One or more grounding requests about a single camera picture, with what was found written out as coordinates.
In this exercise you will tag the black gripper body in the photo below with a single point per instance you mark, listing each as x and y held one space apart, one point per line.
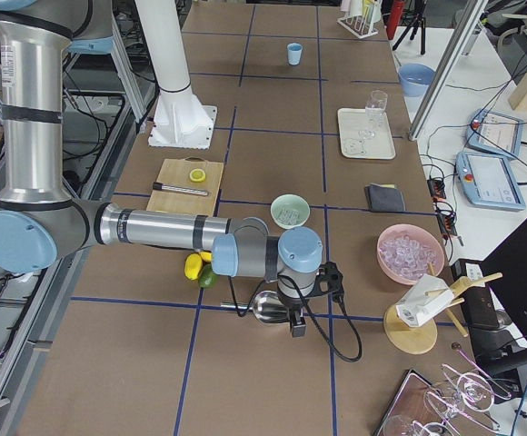
292 302

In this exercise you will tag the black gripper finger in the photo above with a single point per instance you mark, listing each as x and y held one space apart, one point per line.
297 324

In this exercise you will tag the green ceramic bowl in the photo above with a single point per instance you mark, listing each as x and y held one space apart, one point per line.
290 201

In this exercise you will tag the light blue plastic cup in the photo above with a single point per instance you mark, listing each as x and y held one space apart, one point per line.
294 53

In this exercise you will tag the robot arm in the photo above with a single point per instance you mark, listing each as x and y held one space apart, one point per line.
41 222

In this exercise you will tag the metal ice scoop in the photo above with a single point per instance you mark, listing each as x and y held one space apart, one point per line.
265 306

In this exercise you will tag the pink bowl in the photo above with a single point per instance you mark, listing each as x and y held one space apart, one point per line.
421 235

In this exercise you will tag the ice cubes in pink bowl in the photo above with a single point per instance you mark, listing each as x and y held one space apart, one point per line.
406 257

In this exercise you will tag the green lime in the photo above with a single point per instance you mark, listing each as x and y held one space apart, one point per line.
207 277

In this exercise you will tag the whole yellow lemon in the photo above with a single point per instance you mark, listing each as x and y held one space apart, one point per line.
206 256

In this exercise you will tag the wooden stand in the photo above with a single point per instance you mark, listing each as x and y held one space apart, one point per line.
422 339

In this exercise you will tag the white paper carton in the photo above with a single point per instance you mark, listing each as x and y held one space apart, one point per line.
427 298

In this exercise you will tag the grey folded cloth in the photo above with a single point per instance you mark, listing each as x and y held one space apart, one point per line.
384 199

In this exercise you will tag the halved lemon slice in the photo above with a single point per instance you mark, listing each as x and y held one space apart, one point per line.
197 175

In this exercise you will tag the wooden cutting board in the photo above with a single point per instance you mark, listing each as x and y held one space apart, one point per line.
177 172

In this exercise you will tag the cream bear serving tray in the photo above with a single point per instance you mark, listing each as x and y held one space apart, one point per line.
350 122

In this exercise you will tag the wine glass on rack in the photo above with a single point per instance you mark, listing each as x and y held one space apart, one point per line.
468 395

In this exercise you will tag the clear wine glass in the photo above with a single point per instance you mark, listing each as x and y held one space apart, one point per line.
374 110

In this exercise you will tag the blue teach pendant near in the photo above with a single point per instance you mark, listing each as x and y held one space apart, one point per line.
487 181

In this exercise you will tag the blue teach pendant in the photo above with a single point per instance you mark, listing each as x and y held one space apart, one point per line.
495 133
487 181

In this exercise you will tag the blue bucket at edge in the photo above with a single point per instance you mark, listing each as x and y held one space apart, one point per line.
415 79

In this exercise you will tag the blue teach pendant far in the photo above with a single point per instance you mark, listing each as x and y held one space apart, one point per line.
495 133

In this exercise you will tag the pale green cup in rack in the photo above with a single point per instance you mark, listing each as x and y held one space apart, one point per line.
370 9

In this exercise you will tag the red fire extinguisher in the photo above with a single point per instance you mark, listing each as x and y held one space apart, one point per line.
394 18

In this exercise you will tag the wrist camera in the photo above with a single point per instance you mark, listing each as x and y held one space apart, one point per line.
328 281

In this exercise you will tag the steel knife handle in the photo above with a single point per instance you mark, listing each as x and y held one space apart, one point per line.
163 187

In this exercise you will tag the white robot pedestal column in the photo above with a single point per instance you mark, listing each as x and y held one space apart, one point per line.
180 119

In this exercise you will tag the aluminium frame post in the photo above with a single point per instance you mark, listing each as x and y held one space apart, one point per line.
470 17

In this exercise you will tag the white wire cup rack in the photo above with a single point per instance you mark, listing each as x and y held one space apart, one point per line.
356 24

